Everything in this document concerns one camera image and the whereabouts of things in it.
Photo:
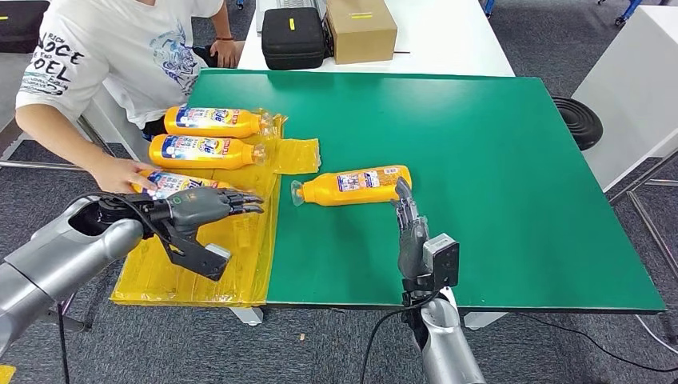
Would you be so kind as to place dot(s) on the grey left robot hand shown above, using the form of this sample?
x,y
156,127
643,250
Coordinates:
x,y
201,206

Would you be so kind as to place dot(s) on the white panel table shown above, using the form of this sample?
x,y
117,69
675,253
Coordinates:
x,y
116,127

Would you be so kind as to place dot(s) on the white table foot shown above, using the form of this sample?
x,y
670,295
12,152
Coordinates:
x,y
249,317
487,319

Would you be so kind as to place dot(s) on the person's forearm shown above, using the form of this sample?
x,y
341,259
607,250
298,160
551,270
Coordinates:
x,y
221,18
58,135

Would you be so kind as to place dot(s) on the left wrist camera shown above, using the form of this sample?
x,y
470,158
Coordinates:
x,y
196,260

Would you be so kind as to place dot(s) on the white table steel legs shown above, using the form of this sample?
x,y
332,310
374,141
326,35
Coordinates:
x,y
627,95

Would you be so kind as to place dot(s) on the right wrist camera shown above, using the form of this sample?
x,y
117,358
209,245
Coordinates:
x,y
442,260

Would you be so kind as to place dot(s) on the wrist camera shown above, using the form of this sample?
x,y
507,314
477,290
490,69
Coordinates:
x,y
196,260
442,260

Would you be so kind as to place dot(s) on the person's hand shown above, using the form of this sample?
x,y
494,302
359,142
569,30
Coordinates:
x,y
225,53
116,175

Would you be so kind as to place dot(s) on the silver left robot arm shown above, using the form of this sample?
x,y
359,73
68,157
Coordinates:
x,y
53,260

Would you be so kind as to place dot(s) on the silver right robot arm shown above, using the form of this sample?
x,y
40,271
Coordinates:
x,y
445,350

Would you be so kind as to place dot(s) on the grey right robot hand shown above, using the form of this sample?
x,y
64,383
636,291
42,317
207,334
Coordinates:
x,y
412,244

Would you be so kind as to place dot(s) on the black carrying case yellow tag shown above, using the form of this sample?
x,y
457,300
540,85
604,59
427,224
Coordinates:
x,y
293,38

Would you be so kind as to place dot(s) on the long white table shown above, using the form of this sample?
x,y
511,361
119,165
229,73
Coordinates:
x,y
450,41

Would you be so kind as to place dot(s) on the blue trolley frame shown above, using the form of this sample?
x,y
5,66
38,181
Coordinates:
x,y
630,8

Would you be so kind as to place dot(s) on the brown cardboard box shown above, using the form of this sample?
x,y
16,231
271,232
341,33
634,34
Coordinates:
x,y
361,34

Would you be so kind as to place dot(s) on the yellow plastic sheet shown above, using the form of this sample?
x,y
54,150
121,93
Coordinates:
x,y
249,254

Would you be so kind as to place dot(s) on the black ribbed round disc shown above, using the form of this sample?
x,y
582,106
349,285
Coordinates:
x,y
578,123

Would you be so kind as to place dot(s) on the yellow detergent bottle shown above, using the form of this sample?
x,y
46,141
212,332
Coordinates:
x,y
180,183
328,191
201,154
212,124

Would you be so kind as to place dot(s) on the yellow floor tape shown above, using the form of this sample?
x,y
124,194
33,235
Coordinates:
x,y
6,374

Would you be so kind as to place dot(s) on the large black carrying case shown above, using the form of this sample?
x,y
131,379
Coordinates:
x,y
21,26

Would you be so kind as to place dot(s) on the silver laptop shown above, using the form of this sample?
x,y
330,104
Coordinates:
x,y
291,2

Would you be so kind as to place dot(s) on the person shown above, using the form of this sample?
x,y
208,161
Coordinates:
x,y
116,53

